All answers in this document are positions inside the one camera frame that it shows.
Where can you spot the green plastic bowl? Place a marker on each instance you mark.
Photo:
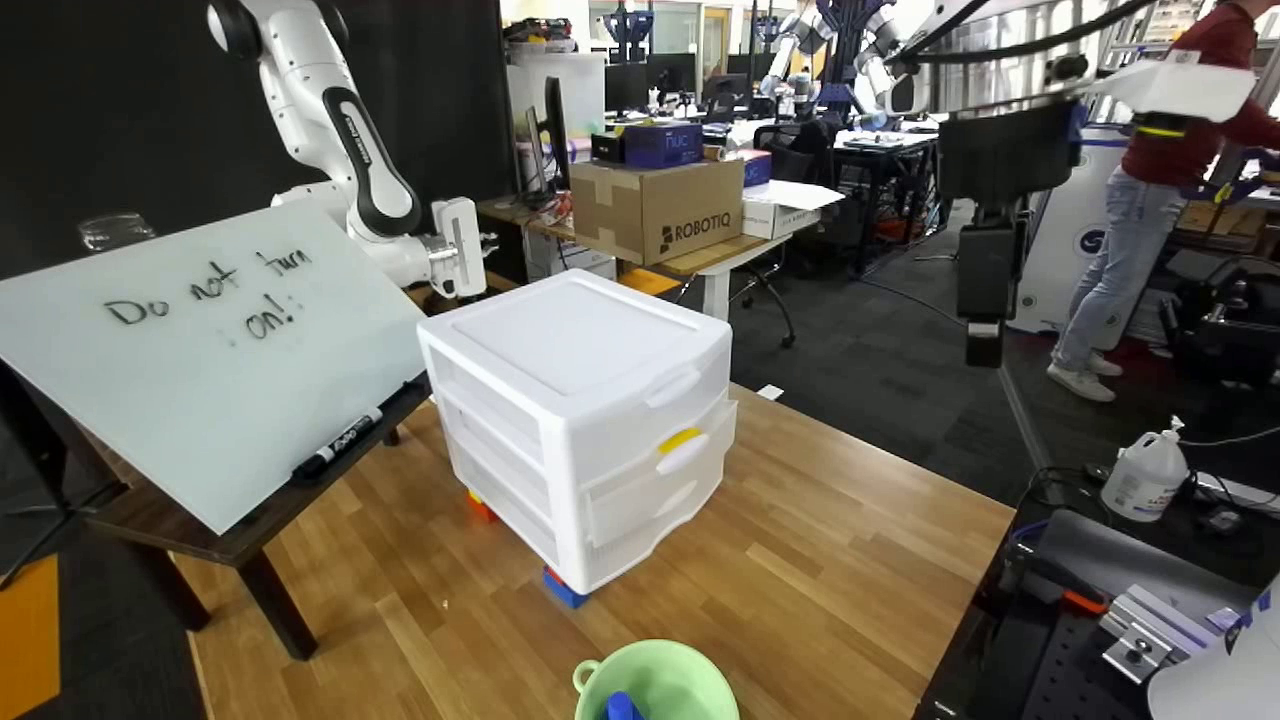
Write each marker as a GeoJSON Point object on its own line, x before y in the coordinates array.
{"type": "Point", "coordinates": [669, 681]}

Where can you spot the blue block in bowl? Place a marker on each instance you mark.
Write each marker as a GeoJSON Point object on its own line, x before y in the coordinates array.
{"type": "Point", "coordinates": [621, 707]}

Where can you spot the orange block under drawers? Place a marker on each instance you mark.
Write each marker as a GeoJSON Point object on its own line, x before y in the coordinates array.
{"type": "Point", "coordinates": [478, 504]}

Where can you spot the black marker pen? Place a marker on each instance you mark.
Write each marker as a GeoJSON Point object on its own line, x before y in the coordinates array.
{"type": "Point", "coordinates": [339, 444]}

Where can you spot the brown cardboard box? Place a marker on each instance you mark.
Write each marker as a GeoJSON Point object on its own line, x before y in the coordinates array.
{"type": "Point", "coordinates": [657, 213]}

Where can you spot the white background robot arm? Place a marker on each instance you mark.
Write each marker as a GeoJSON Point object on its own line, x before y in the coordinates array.
{"type": "Point", "coordinates": [325, 125]}

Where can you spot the blue block under drawers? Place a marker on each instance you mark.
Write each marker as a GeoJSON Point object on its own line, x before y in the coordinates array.
{"type": "Point", "coordinates": [563, 589]}

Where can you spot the dark blue box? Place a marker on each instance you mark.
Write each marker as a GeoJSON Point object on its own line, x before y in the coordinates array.
{"type": "Point", "coordinates": [650, 145]}

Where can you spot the white plastic jug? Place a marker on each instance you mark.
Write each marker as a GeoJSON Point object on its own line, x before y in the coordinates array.
{"type": "Point", "coordinates": [1147, 475]}

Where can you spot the white plastic drawer unit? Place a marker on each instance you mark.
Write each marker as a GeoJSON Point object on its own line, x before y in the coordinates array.
{"type": "Point", "coordinates": [584, 412]}

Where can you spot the dark wooden easel stand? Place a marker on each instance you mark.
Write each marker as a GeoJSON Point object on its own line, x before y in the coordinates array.
{"type": "Point", "coordinates": [157, 529]}

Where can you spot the whiteboard with writing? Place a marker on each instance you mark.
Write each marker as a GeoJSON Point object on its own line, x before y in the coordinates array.
{"type": "Point", "coordinates": [218, 363]}

